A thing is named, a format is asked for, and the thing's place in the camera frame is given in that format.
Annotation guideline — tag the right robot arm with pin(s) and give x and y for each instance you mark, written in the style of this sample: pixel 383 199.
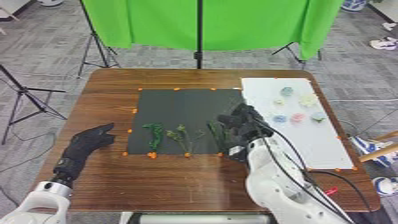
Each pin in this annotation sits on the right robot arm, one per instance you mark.
pixel 278 186

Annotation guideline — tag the black stand legs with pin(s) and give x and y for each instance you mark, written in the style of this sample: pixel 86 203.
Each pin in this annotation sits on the black stand legs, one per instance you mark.
pixel 294 53

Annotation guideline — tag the cream flower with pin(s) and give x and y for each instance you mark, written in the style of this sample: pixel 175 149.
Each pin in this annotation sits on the cream flower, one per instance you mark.
pixel 278 101

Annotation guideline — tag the pink flower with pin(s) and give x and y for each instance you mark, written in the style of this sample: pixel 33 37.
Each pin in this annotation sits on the pink flower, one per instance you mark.
pixel 298 117

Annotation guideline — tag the pale teal flower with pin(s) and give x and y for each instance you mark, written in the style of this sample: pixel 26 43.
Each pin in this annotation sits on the pale teal flower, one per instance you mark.
pixel 287 91
pixel 319 116

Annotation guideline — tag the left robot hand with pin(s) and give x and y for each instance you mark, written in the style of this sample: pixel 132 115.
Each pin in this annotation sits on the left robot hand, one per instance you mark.
pixel 90 141

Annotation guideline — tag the black tripod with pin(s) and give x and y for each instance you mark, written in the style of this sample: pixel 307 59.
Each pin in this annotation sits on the black tripod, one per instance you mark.
pixel 28 96

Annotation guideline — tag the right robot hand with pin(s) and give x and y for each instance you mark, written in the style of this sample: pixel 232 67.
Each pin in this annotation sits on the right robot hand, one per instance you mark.
pixel 243 125

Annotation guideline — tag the dark mat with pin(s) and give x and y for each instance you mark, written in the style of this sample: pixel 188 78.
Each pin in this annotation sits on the dark mat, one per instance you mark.
pixel 179 110

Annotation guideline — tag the black stand pole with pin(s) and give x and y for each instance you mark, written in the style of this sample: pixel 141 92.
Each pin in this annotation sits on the black stand pole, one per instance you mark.
pixel 200 33

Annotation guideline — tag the green sprig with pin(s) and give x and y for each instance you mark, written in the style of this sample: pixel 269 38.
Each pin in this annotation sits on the green sprig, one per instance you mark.
pixel 157 136
pixel 182 138

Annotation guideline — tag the blue flower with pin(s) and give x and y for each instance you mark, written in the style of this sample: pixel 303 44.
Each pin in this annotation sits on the blue flower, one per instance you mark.
pixel 280 118

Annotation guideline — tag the black light stand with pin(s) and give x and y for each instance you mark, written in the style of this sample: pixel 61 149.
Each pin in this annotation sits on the black light stand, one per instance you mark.
pixel 95 43

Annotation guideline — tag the white flower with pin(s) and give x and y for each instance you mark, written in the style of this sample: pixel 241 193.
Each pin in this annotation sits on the white flower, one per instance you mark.
pixel 308 100

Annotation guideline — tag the white sheet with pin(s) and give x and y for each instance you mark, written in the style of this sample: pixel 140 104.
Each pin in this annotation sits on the white sheet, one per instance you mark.
pixel 308 143

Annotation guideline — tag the pale grey bar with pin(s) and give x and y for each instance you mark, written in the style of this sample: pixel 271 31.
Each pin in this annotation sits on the pale grey bar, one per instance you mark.
pixel 202 219

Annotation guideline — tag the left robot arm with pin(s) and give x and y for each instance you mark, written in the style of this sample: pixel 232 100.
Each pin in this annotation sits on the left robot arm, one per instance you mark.
pixel 45 200

